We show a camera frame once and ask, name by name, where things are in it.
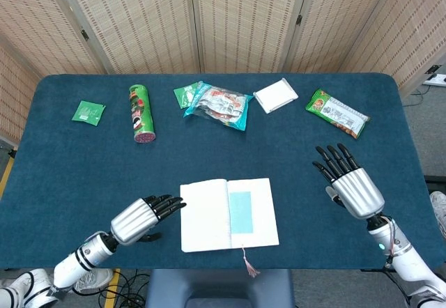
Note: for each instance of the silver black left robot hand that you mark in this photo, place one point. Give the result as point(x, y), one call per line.
point(134, 221)

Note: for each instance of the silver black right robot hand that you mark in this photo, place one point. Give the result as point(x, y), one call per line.
point(357, 191)

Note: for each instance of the white lined notebook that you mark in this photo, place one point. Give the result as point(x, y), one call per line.
point(205, 217)

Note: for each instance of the light blue tasselled bookmark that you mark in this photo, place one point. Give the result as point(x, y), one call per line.
point(240, 214)

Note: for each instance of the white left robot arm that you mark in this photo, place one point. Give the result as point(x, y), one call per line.
point(83, 255)

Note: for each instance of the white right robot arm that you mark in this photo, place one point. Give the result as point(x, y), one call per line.
point(411, 269)

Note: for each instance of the dark blue table surface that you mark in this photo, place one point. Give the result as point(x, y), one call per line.
point(157, 161)

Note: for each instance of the white sneaker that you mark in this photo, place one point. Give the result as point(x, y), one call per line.
point(439, 210)
point(101, 277)

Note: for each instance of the green peanut snack packet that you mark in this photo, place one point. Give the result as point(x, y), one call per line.
point(334, 113)

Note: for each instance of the green chips can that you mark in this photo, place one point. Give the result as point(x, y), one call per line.
point(141, 113)

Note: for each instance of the small green sachet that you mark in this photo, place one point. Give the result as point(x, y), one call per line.
point(87, 112)
point(183, 95)

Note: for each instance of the white plastic box lid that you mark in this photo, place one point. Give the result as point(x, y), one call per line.
point(275, 95)

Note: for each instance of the white power strip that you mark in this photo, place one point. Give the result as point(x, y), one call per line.
point(437, 79)

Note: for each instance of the teal clear snack bag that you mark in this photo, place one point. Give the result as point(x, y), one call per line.
point(219, 107)

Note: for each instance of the metal screen hinge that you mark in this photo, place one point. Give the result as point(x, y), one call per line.
point(299, 20)
point(433, 69)
point(84, 35)

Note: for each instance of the woven folding screen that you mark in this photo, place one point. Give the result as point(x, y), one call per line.
point(240, 22)

